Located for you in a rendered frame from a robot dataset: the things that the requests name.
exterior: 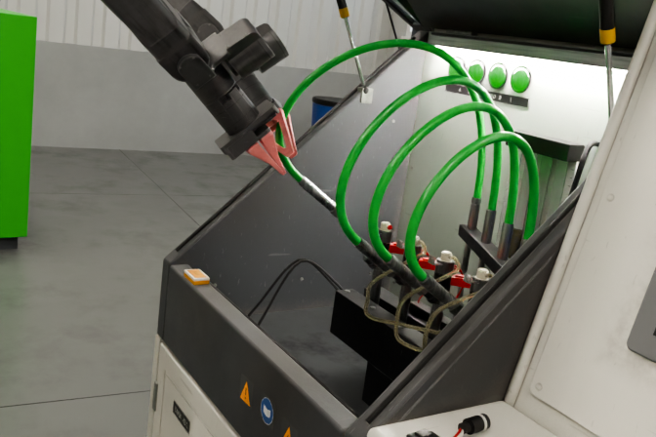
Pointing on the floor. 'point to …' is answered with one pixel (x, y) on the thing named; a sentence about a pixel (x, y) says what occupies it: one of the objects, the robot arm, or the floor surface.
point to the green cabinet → (16, 122)
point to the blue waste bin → (322, 106)
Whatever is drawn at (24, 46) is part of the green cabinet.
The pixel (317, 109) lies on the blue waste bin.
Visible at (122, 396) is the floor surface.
